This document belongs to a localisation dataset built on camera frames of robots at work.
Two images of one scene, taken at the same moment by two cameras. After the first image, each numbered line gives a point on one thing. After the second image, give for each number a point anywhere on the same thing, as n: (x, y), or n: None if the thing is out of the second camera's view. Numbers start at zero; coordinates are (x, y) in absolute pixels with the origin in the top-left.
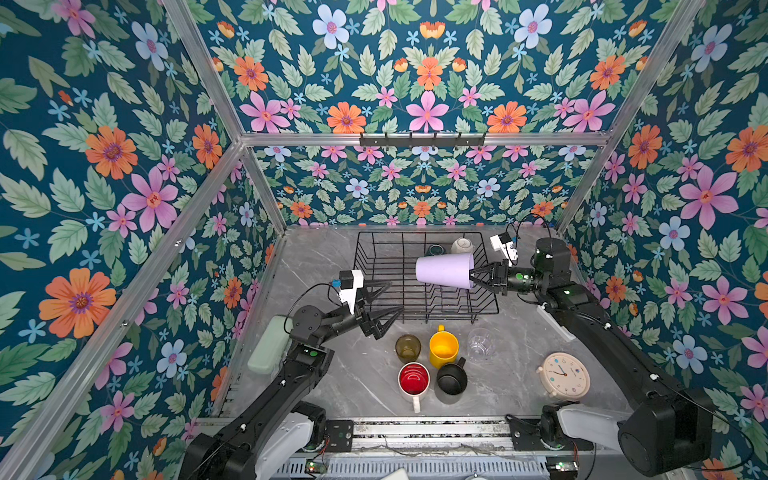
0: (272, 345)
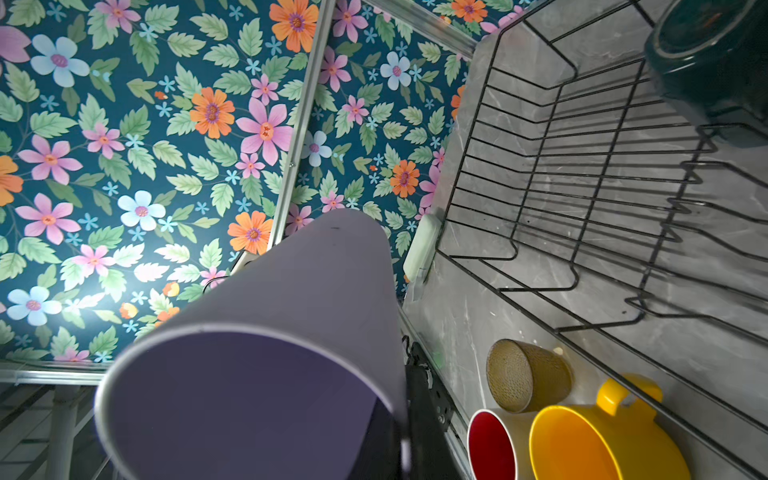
0: (423, 245)
